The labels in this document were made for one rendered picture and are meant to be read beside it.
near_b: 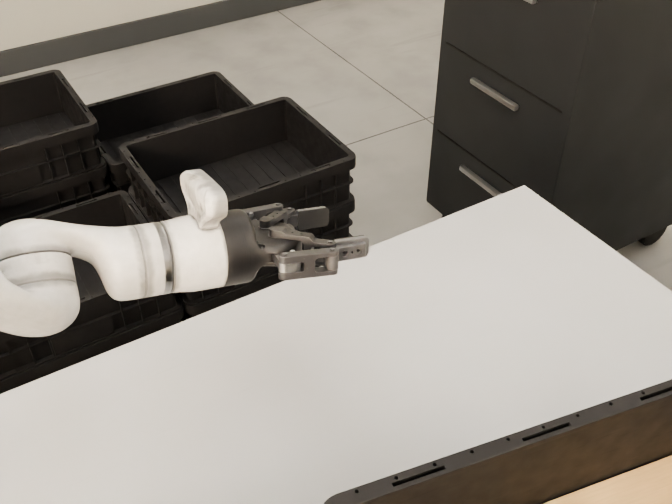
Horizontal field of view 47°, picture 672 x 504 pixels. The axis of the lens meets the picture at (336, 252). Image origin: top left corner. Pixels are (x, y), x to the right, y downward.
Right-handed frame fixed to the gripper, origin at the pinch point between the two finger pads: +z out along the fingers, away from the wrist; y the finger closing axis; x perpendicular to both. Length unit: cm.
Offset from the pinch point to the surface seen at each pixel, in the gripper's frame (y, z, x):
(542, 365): 4.6, 27.3, -20.7
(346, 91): -196, 103, -31
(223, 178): -85, 16, -22
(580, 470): 29.2, 9.3, -13.2
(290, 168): -82, 30, -20
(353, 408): -0.3, 2.8, -23.6
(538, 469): 29.3, 4.1, -11.3
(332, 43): -235, 116, -19
